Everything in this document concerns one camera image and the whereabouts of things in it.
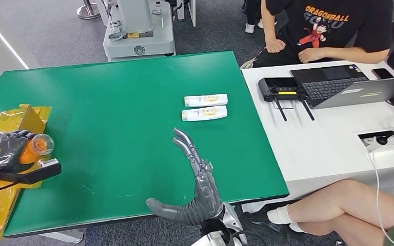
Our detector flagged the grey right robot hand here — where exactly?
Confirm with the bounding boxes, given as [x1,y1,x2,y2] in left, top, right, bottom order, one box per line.
[145,127,225,227]

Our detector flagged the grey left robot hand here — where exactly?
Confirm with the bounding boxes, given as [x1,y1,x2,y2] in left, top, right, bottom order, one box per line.
[0,130,36,171]

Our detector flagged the orange bottle with blue cap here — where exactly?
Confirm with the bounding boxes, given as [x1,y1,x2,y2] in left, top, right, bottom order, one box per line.
[18,133,55,166]

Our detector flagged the white shampoo bottle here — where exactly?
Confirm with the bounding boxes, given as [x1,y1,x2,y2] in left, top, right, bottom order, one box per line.
[184,93,229,108]
[181,105,228,122]

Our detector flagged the yellow taped cardboard box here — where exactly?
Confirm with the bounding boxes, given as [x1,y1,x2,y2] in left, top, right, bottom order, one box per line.
[0,104,53,242]

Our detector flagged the black controller with antennas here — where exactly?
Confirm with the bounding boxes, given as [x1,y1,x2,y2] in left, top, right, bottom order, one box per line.
[258,77,316,122]

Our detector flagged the person with crossed bare legs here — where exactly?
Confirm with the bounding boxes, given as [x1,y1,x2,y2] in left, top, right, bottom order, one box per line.
[241,179,394,246]

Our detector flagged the metal stanchion base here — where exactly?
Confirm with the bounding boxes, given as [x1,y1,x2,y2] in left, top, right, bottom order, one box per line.
[76,0,101,20]

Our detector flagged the grey laptop with black keyboard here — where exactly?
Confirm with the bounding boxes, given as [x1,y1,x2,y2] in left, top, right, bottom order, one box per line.
[289,64,394,110]

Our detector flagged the standing person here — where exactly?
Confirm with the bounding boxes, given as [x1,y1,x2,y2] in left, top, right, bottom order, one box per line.
[244,0,279,34]

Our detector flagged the white furniture leg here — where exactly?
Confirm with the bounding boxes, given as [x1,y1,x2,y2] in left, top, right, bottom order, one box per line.
[176,0,196,27]

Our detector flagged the seated person in black shirt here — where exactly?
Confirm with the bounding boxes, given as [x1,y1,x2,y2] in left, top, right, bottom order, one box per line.
[252,0,394,69]

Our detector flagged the black smartphone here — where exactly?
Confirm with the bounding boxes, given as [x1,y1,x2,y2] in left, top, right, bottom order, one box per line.
[371,68,394,80]

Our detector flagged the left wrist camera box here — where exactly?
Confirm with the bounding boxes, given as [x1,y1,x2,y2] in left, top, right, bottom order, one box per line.
[0,158,62,186]

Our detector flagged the white cable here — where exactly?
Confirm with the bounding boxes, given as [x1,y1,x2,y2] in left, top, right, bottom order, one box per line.
[367,137,394,246]

